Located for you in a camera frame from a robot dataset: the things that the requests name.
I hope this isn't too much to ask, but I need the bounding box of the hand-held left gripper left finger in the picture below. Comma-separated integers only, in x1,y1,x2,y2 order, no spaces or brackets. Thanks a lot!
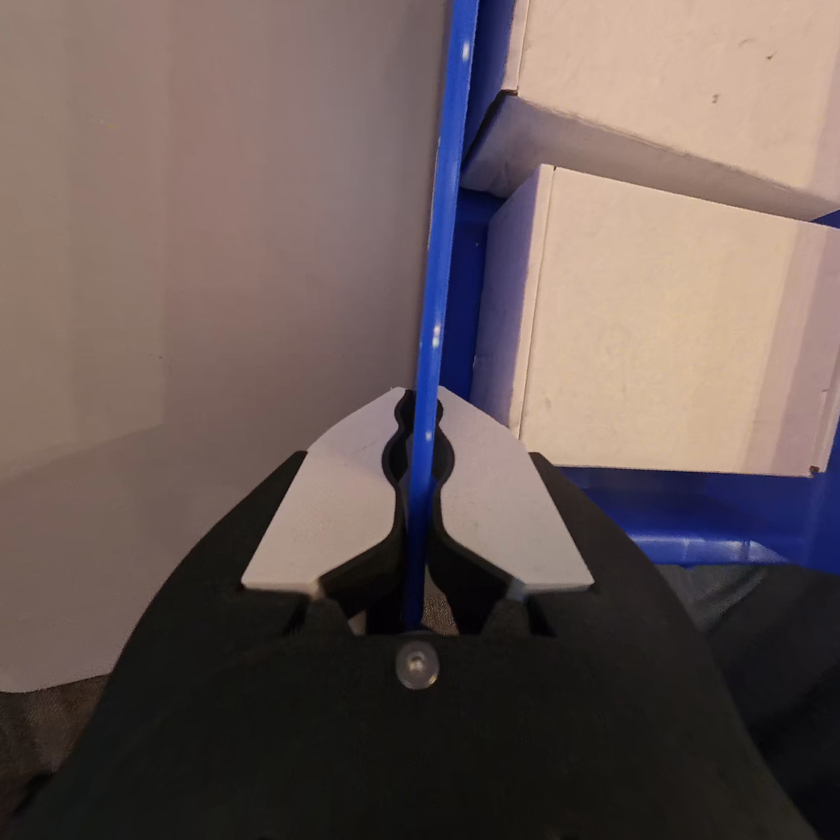
240,386,413,599

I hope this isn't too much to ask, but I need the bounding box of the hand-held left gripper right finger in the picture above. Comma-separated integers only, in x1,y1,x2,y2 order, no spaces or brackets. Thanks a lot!
430,385,596,603

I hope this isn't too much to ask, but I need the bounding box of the blue plastic bin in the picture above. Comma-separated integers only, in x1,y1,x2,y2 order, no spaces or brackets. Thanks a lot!
402,0,840,631

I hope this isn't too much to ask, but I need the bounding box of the white cardboard box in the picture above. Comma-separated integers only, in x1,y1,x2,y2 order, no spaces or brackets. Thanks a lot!
470,164,840,479
461,0,840,222

